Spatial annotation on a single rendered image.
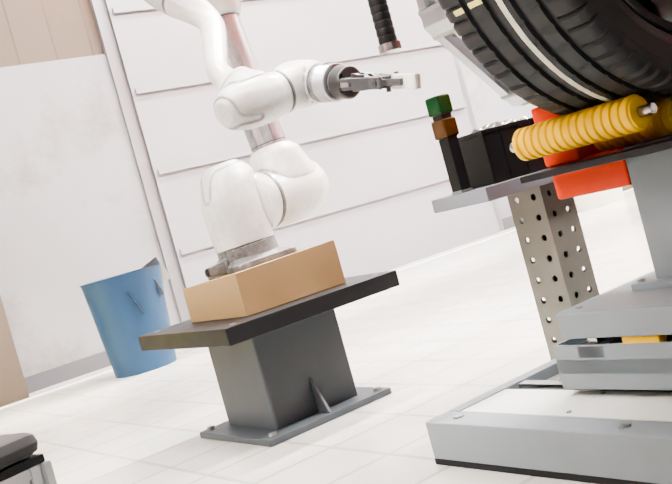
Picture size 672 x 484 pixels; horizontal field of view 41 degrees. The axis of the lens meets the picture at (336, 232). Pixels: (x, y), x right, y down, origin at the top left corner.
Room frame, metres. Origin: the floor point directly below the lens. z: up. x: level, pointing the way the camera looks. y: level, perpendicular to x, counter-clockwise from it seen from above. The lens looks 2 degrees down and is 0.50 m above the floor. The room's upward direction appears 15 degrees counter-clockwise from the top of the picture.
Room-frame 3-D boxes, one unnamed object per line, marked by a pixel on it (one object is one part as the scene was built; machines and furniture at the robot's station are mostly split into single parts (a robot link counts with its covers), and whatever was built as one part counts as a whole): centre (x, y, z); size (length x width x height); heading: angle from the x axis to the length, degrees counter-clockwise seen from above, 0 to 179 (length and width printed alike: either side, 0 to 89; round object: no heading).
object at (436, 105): (1.92, -0.28, 0.64); 0.04 x 0.04 x 0.04; 35
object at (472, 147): (2.01, -0.41, 0.51); 0.20 x 0.14 x 0.13; 117
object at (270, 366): (2.32, 0.23, 0.15); 0.50 x 0.50 x 0.30; 35
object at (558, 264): (2.05, -0.47, 0.21); 0.10 x 0.10 x 0.42; 35
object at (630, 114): (1.49, -0.43, 0.51); 0.29 x 0.06 x 0.06; 35
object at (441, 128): (1.92, -0.28, 0.59); 0.04 x 0.04 x 0.04; 35
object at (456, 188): (1.92, -0.28, 0.55); 0.03 x 0.03 x 0.21; 35
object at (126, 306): (4.15, 0.98, 0.24); 0.41 x 0.38 x 0.48; 113
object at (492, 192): (2.03, -0.44, 0.44); 0.43 x 0.17 x 0.03; 125
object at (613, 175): (1.61, -0.49, 0.48); 0.16 x 0.12 x 0.17; 35
